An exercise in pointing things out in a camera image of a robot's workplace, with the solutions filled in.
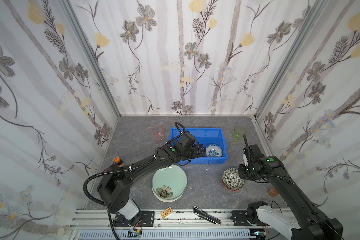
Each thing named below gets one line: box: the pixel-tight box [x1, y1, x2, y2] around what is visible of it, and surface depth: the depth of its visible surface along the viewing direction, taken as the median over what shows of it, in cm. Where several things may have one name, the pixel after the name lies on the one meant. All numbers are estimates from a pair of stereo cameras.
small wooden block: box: [160, 206, 173, 219], surface depth 77 cm
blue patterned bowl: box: [205, 143, 223, 158], surface depth 99 cm
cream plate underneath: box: [151, 182, 187, 202], surface depth 80 cm
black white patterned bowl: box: [222, 167, 245, 191], surface depth 83 cm
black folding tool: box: [193, 205, 222, 225], surface depth 76 cm
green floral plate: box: [152, 164, 188, 200], surface depth 84 cm
